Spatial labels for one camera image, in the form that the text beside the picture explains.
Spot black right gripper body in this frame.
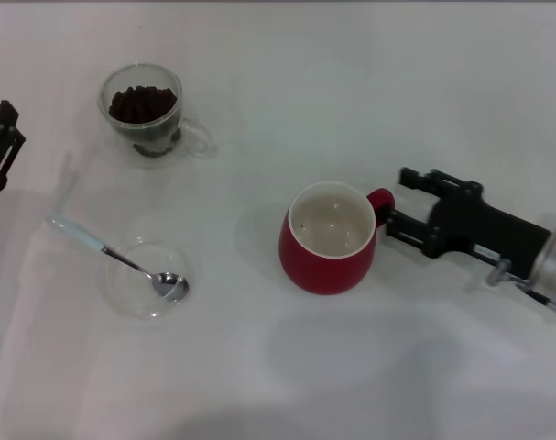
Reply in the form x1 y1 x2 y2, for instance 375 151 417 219
424 181 554 279

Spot red ceramic mug white inside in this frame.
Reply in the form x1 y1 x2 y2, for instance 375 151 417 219
278 181 397 296

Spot metal spoon light blue handle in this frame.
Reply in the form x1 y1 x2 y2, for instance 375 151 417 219
46 214 191 304

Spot dark brown coffee bean pile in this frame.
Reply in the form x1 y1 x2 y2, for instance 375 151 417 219
108 84 184 159

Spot clear glass cup with handle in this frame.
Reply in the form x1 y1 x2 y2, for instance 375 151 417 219
97 62 218 171

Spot clear glass saucer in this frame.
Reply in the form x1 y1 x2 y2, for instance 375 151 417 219
102 236 202 323

